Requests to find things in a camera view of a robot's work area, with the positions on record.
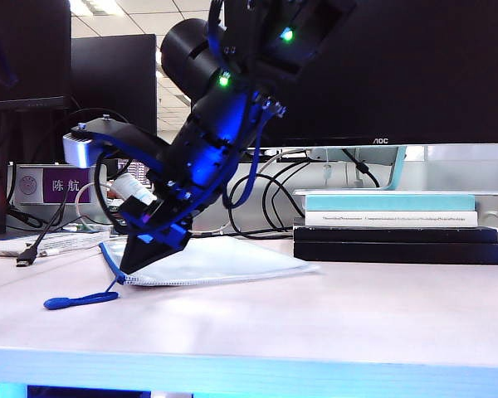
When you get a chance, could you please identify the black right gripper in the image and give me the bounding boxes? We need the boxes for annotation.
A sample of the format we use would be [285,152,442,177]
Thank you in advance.
[120,140,233,275]

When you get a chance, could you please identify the transparent plastic file bag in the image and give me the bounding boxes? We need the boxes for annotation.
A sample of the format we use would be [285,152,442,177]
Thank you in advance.
[98,238,321,288]

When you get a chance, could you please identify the white plastic bottle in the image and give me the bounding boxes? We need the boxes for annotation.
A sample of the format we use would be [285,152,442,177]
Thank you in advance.
[110,172,157,206]

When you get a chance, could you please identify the purple name plate holder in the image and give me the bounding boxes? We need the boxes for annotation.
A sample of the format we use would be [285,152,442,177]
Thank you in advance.
[14,164,99,205]

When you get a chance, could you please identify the black monitor rear side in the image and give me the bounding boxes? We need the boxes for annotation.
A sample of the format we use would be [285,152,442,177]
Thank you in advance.
[69,34,158,138]

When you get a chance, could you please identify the thin black book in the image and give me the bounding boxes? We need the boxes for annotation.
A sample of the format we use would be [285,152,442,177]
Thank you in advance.
[292,226,498,245]

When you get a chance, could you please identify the white book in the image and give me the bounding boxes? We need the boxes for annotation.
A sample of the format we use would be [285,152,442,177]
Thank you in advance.
[305,211,479,228]

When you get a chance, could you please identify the teal book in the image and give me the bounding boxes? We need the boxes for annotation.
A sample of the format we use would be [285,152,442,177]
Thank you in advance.
[305,194,476,212]

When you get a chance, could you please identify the black monitor with wide bezel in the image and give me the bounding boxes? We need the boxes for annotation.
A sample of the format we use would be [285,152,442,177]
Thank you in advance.
[0,0,72,113]

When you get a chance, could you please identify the teal white monitor stand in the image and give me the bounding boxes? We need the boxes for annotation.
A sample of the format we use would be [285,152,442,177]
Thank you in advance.
[273,144,498,197]

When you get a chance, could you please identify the large black AOC monitor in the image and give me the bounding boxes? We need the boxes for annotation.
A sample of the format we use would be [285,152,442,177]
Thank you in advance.
[223,0,498,147]

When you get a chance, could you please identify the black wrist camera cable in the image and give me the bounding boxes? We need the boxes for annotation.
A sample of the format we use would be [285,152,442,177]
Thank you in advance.
[93,151,125,225]

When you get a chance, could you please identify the white looped cable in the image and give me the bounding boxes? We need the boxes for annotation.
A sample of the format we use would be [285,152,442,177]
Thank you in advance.
[74,182,109,233]

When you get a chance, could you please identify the black looped cable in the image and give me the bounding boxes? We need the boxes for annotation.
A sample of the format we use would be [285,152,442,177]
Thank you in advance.
[261,182,306,233]
[227,173,306,240]

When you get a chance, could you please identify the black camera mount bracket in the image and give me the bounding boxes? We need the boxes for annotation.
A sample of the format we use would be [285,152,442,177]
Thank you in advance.
[82,118,175,171]

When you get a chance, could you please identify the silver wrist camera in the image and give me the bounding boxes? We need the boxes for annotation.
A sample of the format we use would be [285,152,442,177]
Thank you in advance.
[61,115,109,170]

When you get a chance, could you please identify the black HDMI cable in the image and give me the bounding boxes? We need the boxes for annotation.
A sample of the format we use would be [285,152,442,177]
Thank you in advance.
[16,192,70,269]

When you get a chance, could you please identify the thin black cable arc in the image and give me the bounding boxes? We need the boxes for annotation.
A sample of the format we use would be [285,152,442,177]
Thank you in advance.
[68,107,129,125]

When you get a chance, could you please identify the black cable with ferrite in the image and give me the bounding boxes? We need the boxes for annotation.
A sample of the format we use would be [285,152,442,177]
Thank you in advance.
[339,148,379,190]

